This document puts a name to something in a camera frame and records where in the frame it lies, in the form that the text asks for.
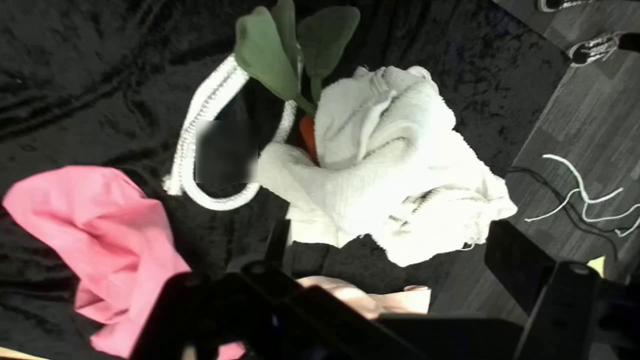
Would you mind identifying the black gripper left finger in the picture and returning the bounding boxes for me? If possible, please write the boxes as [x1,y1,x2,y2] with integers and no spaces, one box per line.
[130,219,414,360]

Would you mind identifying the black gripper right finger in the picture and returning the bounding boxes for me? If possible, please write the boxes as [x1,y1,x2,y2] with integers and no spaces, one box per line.
[485,219,640,360]

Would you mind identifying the white rope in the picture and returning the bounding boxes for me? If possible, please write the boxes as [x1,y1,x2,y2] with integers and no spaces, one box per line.
[162,51,300,214]

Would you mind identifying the pink cloth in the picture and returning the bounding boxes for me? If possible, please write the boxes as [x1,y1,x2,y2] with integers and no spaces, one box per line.
[0,164,248,360]

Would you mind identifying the white towel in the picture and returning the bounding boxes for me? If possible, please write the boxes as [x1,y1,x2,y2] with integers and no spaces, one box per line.
[252,65,517,265]

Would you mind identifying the plush carrot toy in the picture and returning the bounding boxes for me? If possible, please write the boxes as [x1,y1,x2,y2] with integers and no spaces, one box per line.
[234,0,361,160]

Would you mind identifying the peach cloth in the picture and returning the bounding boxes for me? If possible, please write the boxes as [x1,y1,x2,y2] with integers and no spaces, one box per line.
[299,275,432,320]

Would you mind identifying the black velvet table cloth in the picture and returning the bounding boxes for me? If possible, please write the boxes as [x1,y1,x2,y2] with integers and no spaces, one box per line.
[0,0,569,360]

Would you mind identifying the white cable on floor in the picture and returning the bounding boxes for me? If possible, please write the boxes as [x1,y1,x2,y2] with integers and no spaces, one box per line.
[523,151,640,240]

